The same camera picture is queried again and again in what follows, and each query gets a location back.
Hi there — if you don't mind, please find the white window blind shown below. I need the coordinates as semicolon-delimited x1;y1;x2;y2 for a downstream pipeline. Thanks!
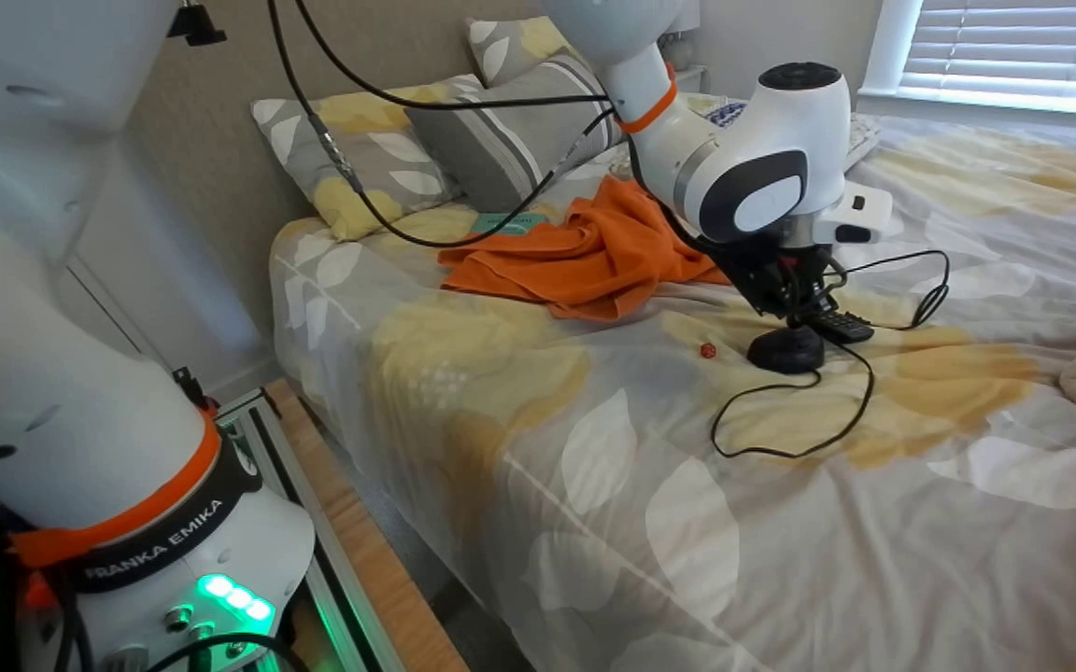
903;0;1076;97

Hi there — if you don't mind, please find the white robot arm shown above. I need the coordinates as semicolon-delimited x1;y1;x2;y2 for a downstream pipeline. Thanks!
0;0;853;672

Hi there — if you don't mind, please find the floral duvet cover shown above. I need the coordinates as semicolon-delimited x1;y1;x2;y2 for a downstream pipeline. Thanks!
268;120;1076;672

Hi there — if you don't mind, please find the orange towel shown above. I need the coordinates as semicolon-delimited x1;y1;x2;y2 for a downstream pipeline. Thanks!
440;174;720;326

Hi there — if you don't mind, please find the grey yellow floral pillow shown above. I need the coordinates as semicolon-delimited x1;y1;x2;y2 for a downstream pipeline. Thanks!
249;94;460;239

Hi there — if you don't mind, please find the black remote control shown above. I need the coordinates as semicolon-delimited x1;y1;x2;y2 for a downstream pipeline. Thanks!
812;315;873;344

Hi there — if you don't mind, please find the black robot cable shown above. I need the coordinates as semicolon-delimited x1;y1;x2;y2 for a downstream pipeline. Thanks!
265;0;623;252

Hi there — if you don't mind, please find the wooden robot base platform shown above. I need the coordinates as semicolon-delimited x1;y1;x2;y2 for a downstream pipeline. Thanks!
222;380;468;672

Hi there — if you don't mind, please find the teal book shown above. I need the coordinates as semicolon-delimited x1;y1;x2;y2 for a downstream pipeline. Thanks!
472;211;548;239

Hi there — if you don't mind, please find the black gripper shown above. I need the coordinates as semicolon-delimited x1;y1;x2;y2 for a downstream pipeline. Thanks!
720;236;833;328

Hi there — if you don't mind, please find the grey striped pillow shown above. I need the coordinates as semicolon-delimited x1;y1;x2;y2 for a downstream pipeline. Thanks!
411;53;619;211

